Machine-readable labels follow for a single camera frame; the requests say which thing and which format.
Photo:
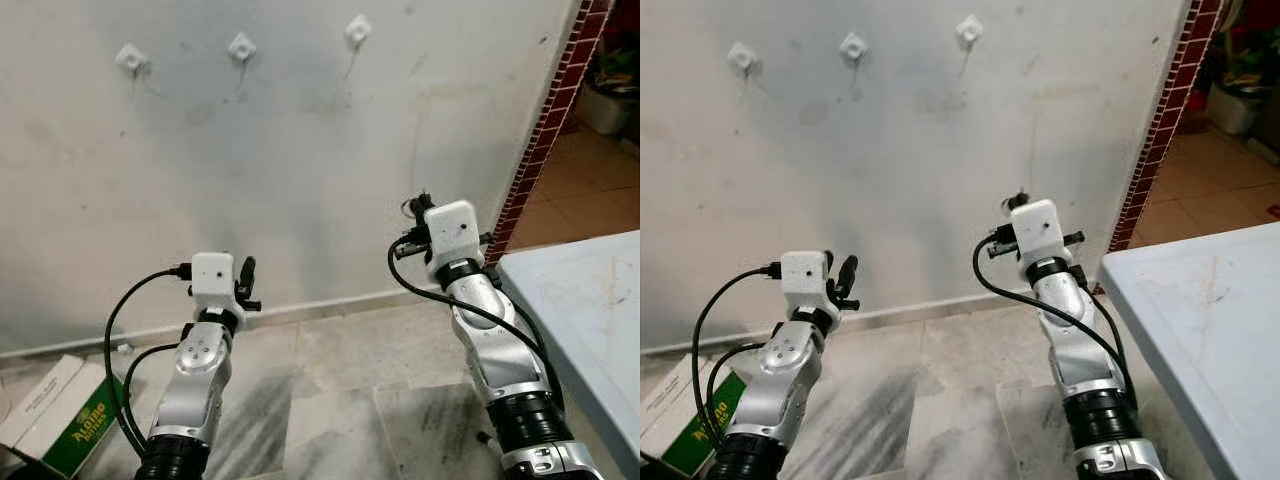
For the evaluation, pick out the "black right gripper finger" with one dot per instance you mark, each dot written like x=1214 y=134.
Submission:
x=425 y=208
x=1019 y=201

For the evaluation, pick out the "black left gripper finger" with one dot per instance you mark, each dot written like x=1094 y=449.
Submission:
x=247 y=274
x=846 y=272

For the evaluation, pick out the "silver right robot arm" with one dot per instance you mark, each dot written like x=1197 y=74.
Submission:
x=500 y=360
x=1080 y=360

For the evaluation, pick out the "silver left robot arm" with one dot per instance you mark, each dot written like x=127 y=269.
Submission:
x=195 y=385
x=780 y=385

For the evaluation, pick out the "light blue table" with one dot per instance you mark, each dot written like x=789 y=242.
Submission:
x=1200 y=330
x=585 y=330

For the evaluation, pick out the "grey plant pot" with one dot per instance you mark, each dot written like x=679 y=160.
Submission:
x=1232 y=110
x=605 y=110

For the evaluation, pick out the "white and green carton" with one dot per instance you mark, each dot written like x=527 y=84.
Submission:
x=60 y=420
x=690 y=430

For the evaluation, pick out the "green potted plant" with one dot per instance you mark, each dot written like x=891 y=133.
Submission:
x=615 y=68
x=1250 y=62

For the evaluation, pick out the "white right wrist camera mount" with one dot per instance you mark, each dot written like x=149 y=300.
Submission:
x=455 y=235
x=1040 y=232

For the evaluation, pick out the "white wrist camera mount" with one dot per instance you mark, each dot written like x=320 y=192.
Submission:
x=803 y=275
x=1040 y=232
x=212 y=275
x=455 y=235

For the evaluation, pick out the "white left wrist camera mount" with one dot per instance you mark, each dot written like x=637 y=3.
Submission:
x=803 y=275
x=212 y=275

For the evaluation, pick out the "white wall hook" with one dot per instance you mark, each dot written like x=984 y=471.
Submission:
x=241 y=47
x=853 y=46
x=741 y=56
x=969 y=29
x=358 y=30
x=130 y=57

